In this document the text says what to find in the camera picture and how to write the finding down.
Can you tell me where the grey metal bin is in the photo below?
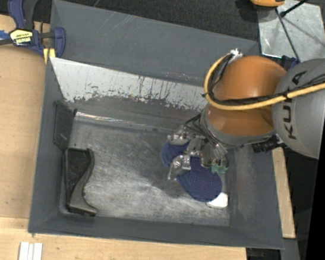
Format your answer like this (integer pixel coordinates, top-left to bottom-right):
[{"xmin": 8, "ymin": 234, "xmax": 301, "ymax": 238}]
[{"xmin": 19, "ymin": 0, "xmax": 315, "ymax": 260}]

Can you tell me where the blue mesh shoe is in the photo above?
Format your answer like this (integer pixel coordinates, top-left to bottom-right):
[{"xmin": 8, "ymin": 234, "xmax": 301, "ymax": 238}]
[{"xmin": 153, "ymin": 140, "xmax": 236, "ymax": 211}]

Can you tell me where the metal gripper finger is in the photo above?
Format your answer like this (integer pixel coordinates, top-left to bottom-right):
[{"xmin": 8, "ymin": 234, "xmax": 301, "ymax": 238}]
[
  {"xmin": 166, "ymin": 152, "xmax": 194, "ymax": 184},
  {"xmin": 165, "ymin": 129, "xmax": 192, "ymax": 149}
]

